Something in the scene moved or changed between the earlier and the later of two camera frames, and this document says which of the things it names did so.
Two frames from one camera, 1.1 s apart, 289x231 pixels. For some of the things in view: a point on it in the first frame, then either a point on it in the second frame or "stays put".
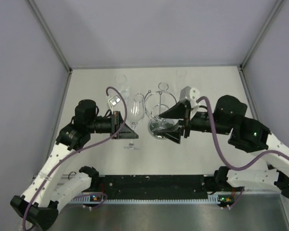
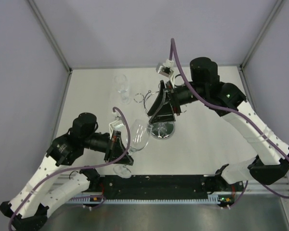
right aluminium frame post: x=275 y=8 stays put
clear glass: x=135 y=108 → x=140 y=131
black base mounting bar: x=155 y=186 stays put
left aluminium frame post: x=38 y=14 stays put
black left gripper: x=116 y=122 → x=119 y=148
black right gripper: x=178 y=111 → x=165 y=113
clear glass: x=122 y=83 stays put
